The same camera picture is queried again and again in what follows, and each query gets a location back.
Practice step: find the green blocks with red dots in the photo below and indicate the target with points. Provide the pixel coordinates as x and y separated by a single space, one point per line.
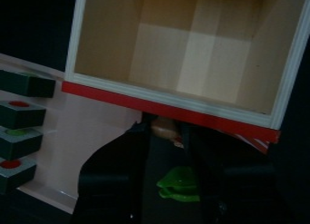
28 84

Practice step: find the black knob with red dot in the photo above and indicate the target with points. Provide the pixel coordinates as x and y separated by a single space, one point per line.
22 114
16 174

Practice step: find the green plastic toy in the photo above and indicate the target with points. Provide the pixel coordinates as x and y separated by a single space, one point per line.
179 185

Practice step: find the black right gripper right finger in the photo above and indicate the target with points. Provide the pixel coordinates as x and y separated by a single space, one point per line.
238 185

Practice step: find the wooden drawer with red front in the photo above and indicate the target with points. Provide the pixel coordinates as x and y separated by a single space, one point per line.
202 52

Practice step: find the black knob with green dot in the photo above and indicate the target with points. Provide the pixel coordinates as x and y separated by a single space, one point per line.
20 143

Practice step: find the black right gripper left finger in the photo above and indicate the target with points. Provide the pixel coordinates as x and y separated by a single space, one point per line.
111 179

